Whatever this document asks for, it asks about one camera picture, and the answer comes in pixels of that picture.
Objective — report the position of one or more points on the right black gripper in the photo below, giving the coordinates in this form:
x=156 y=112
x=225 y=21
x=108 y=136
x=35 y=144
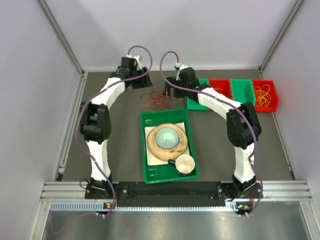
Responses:
x=167 y=92

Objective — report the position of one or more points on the aluminium front rail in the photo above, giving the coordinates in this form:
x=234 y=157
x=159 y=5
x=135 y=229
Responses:
x=288 y=190

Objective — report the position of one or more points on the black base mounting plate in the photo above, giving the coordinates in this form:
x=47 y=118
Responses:
x=127 y=190

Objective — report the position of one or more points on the red bin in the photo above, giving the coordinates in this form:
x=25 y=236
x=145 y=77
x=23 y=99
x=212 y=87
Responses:
x=222 y=86
x=267 y=99

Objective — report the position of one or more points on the pale blue upturned bowl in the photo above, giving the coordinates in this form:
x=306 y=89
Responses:
x=167 y=137

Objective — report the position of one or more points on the right aluminium frame post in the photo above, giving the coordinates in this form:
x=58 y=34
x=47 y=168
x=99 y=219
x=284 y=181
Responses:
x=281 y=34

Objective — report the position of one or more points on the white paper napkin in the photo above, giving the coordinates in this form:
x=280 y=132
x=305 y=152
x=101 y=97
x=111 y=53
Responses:
x=152 y=160

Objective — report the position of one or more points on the green bin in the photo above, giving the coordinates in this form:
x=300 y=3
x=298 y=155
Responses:
x=243 y=90
x=192 y=105

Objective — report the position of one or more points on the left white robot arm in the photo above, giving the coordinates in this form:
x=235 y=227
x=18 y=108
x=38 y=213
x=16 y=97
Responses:
x=95 y=122

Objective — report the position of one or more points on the grey slotted cable duct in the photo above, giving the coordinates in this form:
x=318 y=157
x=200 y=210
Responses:
x=84 y=206

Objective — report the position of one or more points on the white and green cup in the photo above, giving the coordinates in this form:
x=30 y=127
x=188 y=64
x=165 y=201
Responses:
x=184 y=164

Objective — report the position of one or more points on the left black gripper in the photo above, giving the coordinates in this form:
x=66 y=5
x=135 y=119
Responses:
x=145 y=82

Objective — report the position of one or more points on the beige ceramic plate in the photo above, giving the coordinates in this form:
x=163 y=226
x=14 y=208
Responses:
x=162 y=152

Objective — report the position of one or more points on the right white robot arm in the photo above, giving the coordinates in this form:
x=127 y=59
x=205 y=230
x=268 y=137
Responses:
x=242 y=123

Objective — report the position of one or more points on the aluminium frame post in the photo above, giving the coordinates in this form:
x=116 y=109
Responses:
x=281 y=34
x=59 y=33

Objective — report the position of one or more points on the left aluminium frame post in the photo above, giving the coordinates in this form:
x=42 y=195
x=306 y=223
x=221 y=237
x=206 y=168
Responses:
x=59 y=33

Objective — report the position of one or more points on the large green plastic tray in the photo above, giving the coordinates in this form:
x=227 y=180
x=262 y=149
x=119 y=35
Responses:
x=156 y=170

